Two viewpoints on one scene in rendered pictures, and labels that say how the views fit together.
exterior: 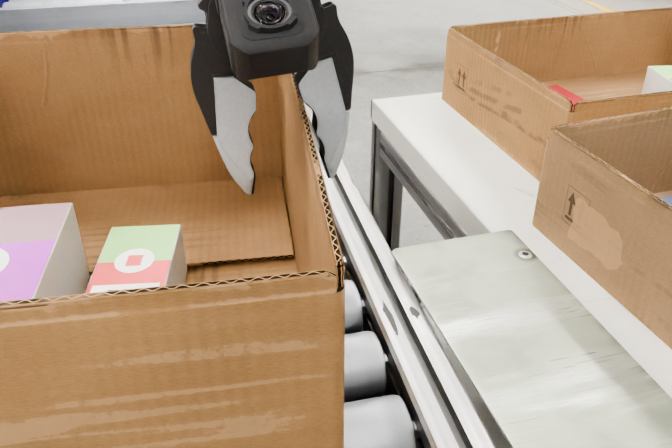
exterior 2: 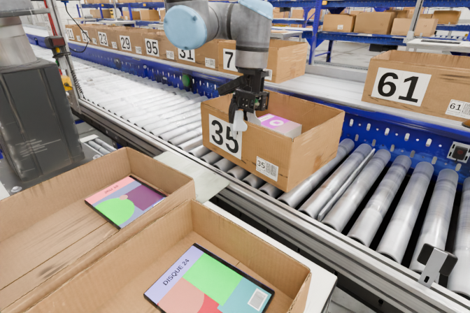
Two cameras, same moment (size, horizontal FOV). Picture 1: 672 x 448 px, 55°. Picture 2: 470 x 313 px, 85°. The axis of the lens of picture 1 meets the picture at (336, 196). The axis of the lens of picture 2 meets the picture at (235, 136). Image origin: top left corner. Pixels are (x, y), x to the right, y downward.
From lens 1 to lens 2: 1.07 m
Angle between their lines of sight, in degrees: 114
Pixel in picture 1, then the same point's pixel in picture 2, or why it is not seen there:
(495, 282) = (198, 184)
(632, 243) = (164, 175)
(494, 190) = not seen: hidden behind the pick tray
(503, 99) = (233, 237)
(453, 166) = not seen: hidden behind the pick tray
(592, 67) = not seen: outside the picture
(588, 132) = (181, 191)
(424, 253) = (222, 184)
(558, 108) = (196, 205)
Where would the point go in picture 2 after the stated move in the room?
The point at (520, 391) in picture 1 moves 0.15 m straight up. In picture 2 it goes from (184, 165) to (180, 124)
